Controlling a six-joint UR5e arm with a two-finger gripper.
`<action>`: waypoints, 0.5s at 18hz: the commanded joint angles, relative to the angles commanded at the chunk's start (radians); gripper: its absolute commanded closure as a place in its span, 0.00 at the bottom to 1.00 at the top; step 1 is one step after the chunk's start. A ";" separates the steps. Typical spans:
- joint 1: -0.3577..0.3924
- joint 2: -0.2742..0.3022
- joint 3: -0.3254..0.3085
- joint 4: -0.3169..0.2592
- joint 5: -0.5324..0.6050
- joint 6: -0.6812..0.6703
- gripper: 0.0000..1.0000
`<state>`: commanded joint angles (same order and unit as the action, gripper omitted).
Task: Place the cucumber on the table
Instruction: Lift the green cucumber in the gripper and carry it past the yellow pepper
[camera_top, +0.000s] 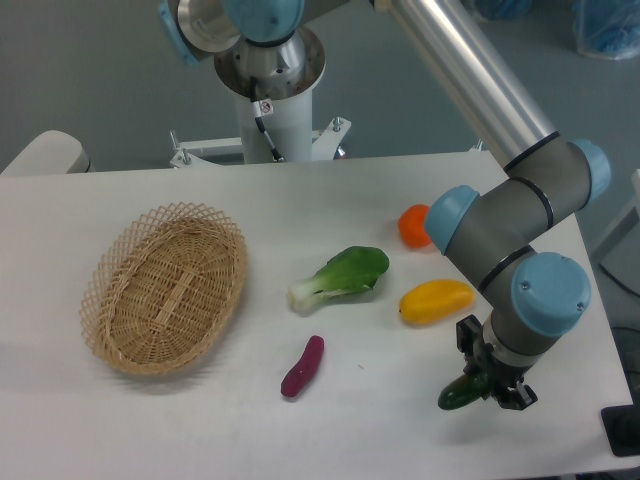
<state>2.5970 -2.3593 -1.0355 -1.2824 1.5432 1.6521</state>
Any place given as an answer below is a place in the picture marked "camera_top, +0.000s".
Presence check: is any woven wicker basket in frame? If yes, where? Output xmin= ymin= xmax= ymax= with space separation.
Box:
xmin=80 ymin=202 xmax=248 ymax=376

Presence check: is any white chair armrest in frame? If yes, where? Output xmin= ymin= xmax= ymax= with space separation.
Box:
xmin=1 ymin=130 xmax=95 ymax=178

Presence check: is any blue plastic bag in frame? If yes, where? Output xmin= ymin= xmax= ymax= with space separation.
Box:
xmin=572 ymin=0 xmax=639 ymax=61

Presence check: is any green cucumber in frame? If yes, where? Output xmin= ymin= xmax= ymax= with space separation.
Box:
xmin=437 ymin=372 xmax=490 ymax=411

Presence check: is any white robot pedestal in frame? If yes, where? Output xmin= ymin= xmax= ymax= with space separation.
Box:
xmin=170 ymin=27 xmax=352 ymax=168

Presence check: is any purple sweet potato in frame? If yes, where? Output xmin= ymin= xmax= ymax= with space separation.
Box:
xmin=280 ymin=335 xmax=325 ymax=399

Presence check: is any green bok choy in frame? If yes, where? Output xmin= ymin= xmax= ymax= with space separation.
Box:
xmin=286 ymin=246 xmax=390 ymax=314

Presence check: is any orange tangerine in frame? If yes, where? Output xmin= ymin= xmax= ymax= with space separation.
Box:
xmin=397 ymin=204 xmax=431 ymax=249

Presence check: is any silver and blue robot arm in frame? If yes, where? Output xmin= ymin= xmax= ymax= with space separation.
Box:
xmin=158 ymin=1 xmax=610 ymax=410

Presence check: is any yellow mango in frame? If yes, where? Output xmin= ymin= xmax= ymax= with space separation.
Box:
xmin=398 ymin=279 xmax=475 ymax=326

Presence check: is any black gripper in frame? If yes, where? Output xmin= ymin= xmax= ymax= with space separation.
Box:
xmin=456 ymin=314 xmax=538 ymax=411

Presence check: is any black device at table edge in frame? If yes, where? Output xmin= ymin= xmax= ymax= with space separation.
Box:
xmin=601 ymin=405 xmax=639 ymax=457

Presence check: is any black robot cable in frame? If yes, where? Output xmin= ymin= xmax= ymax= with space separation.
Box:
xmin=247 ymin=75 xmax=286 ymax=163

